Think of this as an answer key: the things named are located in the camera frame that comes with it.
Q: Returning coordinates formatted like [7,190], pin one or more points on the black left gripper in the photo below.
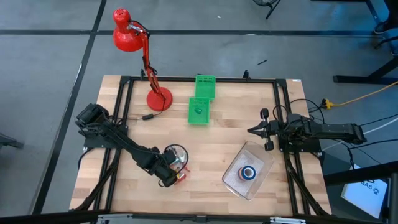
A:
[166,171]

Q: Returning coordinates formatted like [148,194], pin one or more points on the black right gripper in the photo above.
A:
[275,129]

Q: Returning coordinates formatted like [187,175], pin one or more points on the small yellow stapler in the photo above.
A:
[178,176]

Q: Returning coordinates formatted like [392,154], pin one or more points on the orange yellow tape roll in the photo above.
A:
[240,173]

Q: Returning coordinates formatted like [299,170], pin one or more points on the bright blue tape roll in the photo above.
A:
[248,178]

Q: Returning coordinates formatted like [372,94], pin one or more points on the clear plastic bin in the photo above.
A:
[236,183]

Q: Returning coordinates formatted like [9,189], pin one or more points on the green plastic basket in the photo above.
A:
[205,87]
[203,118]

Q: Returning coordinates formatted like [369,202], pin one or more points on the green staple remover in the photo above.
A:
[198,110]

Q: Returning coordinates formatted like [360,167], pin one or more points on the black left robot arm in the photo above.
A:
[124,143]

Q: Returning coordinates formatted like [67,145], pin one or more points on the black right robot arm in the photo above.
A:
[335,130]

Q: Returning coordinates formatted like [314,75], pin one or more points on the light grey staple remover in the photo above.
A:
[182,155]

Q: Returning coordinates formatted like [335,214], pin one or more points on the black table clamp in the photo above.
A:
[246,75]
[142,74]

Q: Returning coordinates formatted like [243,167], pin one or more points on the small black stick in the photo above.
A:
[262,62]

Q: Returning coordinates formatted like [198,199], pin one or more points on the black desk leg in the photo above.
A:
[357,79]

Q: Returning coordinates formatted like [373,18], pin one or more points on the white printed sheet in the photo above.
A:
[357,196]

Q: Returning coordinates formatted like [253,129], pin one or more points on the black floor stand base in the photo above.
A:
[264,2]

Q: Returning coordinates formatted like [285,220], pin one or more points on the red desk lamp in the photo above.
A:
[124,37]

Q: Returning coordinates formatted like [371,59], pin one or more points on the person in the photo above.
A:
[382,28]

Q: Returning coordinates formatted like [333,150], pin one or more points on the grey furniture foot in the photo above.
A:
[9,141]

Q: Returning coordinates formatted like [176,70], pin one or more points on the silver metal bracket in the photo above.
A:
[118,217]
[286,221]

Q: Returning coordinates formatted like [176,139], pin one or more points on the black camera rig frame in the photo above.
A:
[46,217]

